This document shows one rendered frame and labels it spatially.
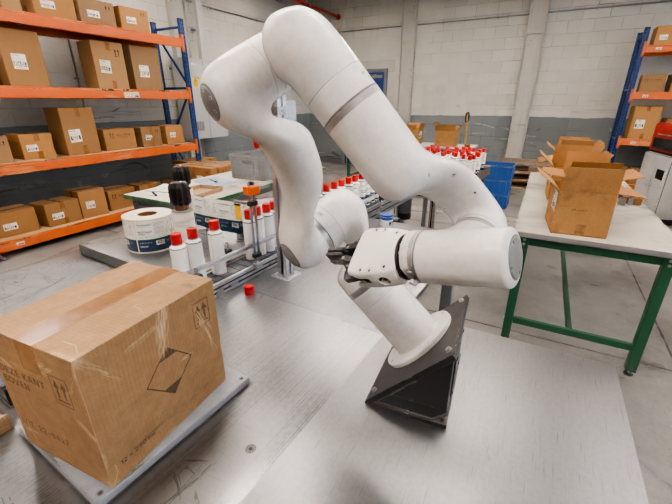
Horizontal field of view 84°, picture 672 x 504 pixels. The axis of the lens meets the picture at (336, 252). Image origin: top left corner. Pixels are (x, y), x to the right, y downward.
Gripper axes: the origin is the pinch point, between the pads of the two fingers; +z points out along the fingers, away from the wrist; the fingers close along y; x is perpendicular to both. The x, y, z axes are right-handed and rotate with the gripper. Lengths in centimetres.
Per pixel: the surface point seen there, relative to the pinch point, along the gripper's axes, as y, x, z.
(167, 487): -48, -4, 20
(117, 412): -39.1, 11.0, 22.1
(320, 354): -11.6, -31.5, 24.1
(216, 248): 11, -12, 73
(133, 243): 6, -2, 119
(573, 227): 117, -147, -6
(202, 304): -16.3, 5.8, 25.7
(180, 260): -1, -2, 69
